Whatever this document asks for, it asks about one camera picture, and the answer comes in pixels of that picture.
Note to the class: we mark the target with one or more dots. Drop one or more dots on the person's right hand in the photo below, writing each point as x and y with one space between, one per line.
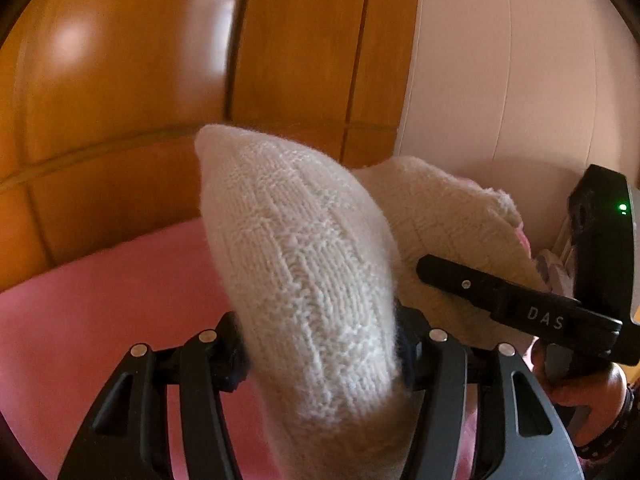
590 395

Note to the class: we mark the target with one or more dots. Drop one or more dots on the white knitted sweater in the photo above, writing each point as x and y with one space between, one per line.
300 260

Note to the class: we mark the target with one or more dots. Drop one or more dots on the pink blanket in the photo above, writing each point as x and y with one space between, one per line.
100 305

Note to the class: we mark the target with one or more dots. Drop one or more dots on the person's right forearm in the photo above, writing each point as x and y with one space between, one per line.
616 435

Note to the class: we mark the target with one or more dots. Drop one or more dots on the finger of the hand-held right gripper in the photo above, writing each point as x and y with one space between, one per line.
505 297

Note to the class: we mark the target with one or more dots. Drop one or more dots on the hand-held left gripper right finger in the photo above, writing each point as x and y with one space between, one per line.
413 351

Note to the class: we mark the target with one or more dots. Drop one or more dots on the wooden headboard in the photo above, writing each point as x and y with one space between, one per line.
125 110

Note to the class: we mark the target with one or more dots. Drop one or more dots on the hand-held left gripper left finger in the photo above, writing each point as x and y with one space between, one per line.
227 356

